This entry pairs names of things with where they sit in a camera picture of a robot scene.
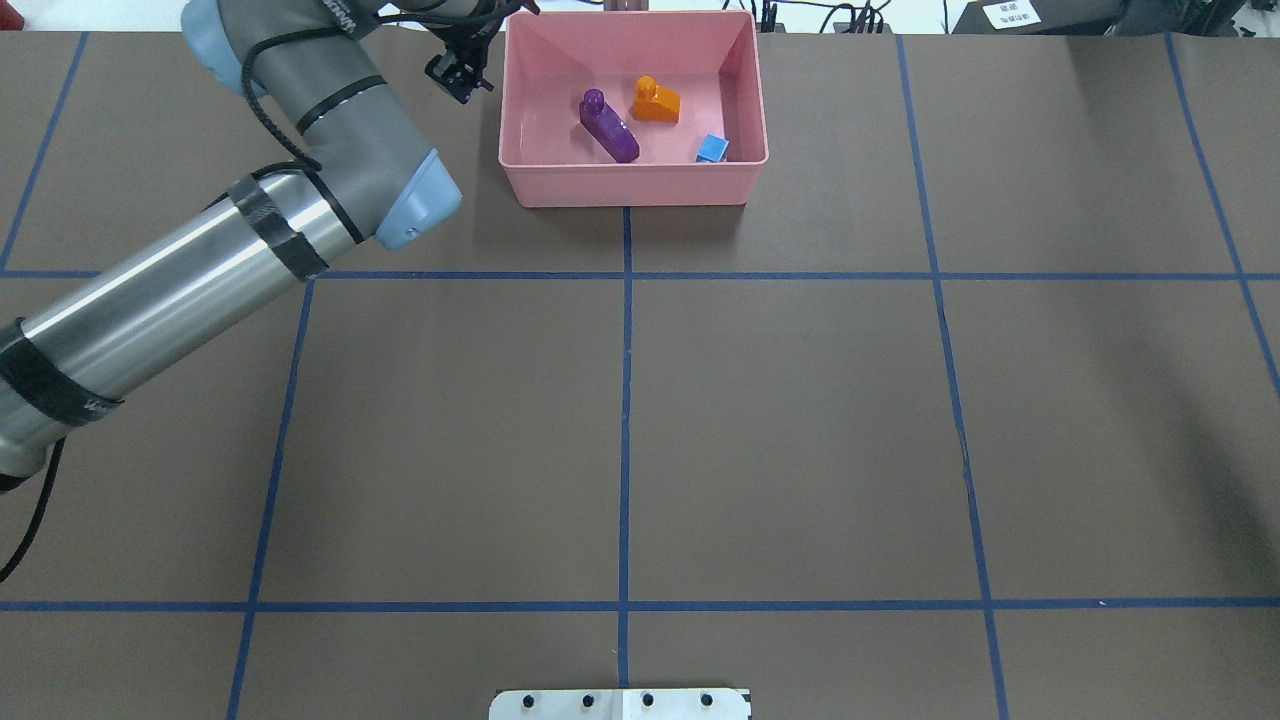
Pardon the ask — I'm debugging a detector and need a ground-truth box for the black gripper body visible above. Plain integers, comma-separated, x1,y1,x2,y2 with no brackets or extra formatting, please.
425,15,504,105

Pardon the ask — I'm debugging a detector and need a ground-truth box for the purple long toy block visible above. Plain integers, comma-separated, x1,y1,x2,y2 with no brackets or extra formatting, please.
579,88,640,164

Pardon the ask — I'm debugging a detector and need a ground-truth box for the orange toy block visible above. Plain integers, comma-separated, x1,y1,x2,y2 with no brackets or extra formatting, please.
631,76,682,126

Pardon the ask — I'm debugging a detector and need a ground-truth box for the small blue toy block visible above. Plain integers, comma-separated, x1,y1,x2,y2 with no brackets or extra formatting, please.
695,135,730,164

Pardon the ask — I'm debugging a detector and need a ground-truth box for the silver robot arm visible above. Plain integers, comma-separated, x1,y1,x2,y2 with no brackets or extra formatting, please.
1,1,526,491

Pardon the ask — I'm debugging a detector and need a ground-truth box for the pink plastic box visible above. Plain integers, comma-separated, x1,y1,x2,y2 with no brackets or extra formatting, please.
497,10,771,208

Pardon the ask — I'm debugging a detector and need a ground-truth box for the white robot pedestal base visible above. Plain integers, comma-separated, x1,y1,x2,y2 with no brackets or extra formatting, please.
488,687,754,719

